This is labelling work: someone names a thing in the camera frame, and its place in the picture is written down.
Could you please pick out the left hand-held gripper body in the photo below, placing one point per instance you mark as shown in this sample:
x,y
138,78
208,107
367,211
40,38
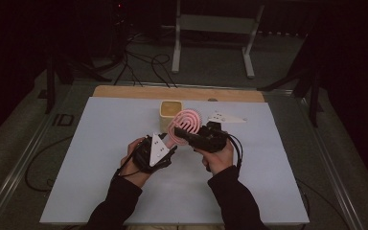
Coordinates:
x,y
157,148

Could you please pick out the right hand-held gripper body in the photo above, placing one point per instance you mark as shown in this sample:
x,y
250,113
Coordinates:
x,y
209,140

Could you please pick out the pink hairbrush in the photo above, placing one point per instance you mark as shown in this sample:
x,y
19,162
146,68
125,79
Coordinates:
x,y
188,119

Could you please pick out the beige square cup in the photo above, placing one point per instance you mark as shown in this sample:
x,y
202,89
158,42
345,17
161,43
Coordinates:
x,y
167,109

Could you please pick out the person's right hand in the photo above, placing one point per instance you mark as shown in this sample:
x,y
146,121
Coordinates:
x,y
218,159

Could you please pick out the person's left hand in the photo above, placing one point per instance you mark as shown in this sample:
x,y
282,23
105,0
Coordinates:
x,y
131,174

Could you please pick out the wooden table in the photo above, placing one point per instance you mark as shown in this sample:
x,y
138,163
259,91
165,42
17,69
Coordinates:
x,y
140,92

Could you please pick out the white table mat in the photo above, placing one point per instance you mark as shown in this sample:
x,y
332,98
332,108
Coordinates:
x,y
92,159

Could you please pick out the black metal stand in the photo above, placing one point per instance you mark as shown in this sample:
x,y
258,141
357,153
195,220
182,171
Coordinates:
x,y
314,96
50,86

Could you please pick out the white metal stand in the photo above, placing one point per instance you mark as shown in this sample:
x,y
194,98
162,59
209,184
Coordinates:
x,y
217,24

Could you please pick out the dark equipment rack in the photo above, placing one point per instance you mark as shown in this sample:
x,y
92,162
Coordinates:
x,y
119,28

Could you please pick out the black rectangular floor frame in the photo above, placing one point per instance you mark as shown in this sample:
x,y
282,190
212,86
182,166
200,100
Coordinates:
x,y
55,120

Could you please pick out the aluminium floor rail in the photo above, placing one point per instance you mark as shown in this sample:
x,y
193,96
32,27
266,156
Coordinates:
x,y
19,166
332,179

